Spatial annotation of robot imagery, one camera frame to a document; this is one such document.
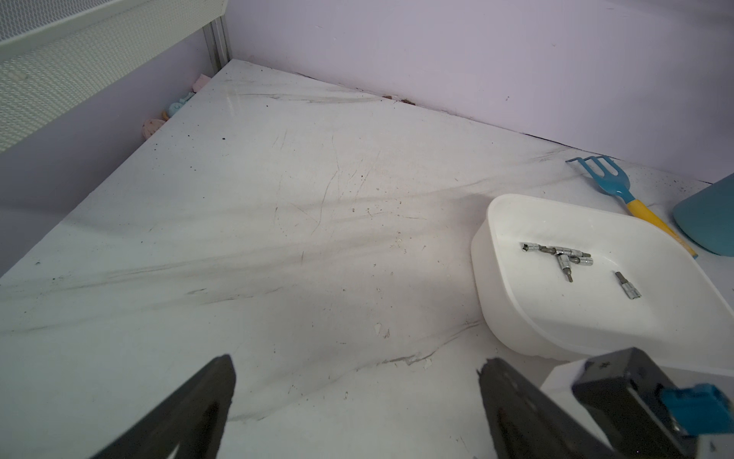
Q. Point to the teal vase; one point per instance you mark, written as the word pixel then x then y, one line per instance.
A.
pixel 707 217

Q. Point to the pastel toys in corner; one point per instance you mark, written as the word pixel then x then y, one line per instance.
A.
pixel 151 126

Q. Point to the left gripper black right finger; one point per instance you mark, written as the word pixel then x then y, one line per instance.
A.
pixel 525 423

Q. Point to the white rectangular storage box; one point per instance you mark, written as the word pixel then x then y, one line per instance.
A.
pixel 681 320

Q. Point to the blue yellow garden fork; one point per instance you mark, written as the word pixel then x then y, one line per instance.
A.
pixel 614 181

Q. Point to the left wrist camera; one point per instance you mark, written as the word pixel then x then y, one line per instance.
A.
pixel 629 404

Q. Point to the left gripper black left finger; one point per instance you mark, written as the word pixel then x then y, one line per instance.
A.
pixel 190 423

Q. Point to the silver screwdriver bit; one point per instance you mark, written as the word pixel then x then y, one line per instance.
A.
pixel 532 247
pixel 630 290
pixel 565 265
pixel 571 252
pixel 584 261

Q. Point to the lower white mesh shelf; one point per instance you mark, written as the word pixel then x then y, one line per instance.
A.
pixel 58 54

